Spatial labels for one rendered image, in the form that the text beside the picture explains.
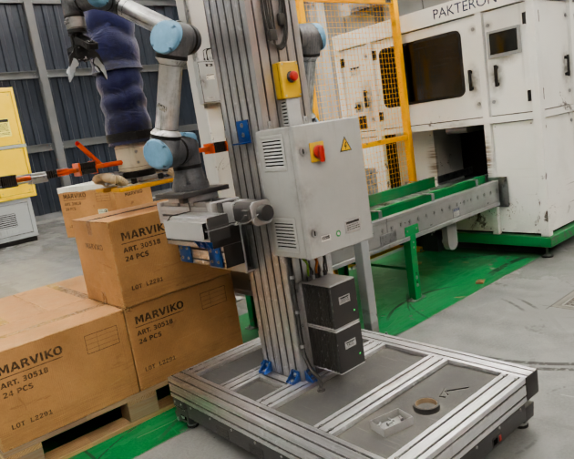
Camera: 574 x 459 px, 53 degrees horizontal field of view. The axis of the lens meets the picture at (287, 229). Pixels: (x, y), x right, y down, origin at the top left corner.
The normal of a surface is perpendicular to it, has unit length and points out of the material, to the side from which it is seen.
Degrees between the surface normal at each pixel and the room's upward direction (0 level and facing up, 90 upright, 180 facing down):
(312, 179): 90
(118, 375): 90
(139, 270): 90
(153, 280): 90
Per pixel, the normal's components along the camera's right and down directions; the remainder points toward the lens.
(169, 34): -0.36, 0.10
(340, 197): 0.65, 0.04
